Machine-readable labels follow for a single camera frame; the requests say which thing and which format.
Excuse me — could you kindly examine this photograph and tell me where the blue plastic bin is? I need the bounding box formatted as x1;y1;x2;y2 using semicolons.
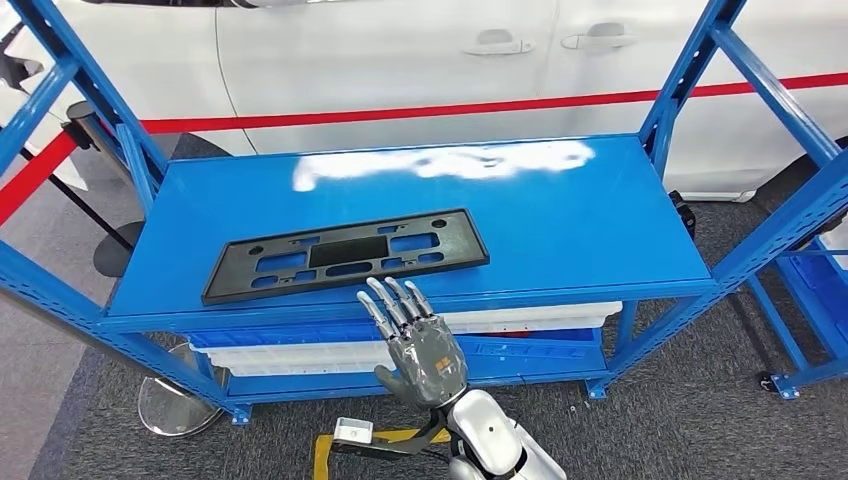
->
463;327;598;364

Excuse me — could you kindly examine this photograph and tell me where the white car door handle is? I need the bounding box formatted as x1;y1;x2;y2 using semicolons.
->
561;22;637;52
462;29;537;57

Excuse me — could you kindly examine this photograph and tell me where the black plastic panel part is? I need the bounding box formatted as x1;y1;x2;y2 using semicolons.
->
201;207;491;307

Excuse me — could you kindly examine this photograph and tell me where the red barrier belt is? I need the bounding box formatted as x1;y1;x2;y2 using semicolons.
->
0;131;78;228
139;71;848;136

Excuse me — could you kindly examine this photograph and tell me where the blue metal shelf rack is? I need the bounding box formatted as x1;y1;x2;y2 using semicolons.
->
0;0;848;427
747;228;848;401

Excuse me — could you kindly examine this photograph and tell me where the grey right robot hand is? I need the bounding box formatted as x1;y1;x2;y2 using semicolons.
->
356;276;470;410

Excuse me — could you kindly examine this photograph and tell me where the stanchion with chrome base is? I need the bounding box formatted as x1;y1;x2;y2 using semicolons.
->
0;284;227;438

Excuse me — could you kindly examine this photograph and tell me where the thin black pole stanchion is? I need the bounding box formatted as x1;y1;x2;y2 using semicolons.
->
18;146;144;278

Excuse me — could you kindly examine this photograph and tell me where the white car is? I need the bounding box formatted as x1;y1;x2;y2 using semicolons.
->
0;0;848;204

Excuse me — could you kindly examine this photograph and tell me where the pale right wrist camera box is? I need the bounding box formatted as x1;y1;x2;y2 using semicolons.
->
332;417;375;447

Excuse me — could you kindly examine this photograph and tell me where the grey stanchion post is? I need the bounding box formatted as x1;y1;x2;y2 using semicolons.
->
64;100;157;200

